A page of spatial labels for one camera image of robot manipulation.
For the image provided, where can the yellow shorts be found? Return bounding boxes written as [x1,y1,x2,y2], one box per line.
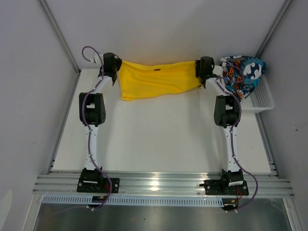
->
[119,61,201,102]

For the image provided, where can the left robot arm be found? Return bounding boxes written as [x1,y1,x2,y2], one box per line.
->
[77,51,122,193]

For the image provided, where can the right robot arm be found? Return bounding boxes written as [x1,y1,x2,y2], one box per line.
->
[195,56,244,194]

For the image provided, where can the patterned blue orange shorts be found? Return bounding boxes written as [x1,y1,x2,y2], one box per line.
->
[219,55,267,100]

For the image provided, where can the white plastic basket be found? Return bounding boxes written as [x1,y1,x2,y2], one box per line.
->
[241,76,275,113]

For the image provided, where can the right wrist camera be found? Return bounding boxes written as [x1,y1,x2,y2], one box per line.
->
[213,65,225,76]

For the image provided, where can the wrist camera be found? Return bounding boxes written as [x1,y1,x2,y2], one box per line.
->
[90,52,103,64]
[213,65,225,76]

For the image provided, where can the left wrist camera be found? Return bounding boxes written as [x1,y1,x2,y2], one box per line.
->
[90,52,103,64]

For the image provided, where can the left aluminium frame post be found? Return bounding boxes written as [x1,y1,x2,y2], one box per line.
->
[37,0,80,74]

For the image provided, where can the aluminium frame post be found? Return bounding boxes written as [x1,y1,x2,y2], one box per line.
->
[255,0,294,58]
[37,0,80,74]

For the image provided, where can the right aluminium frame post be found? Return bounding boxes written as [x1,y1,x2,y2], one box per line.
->
[255,0,294,58]

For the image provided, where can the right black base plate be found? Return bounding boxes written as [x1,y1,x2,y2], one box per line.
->
[199,180,249,196]

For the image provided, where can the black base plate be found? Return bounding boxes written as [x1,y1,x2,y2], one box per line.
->
[77,178,120,193]
[199,180,249,196]

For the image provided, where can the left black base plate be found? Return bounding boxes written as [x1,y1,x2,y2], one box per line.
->
[77,178,120,193]

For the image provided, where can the aluminium mounting rail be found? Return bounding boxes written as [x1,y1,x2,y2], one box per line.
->
[33,171,295,198]

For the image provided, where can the white slotted cable duct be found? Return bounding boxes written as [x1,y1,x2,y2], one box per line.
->
[42,194,227,207]

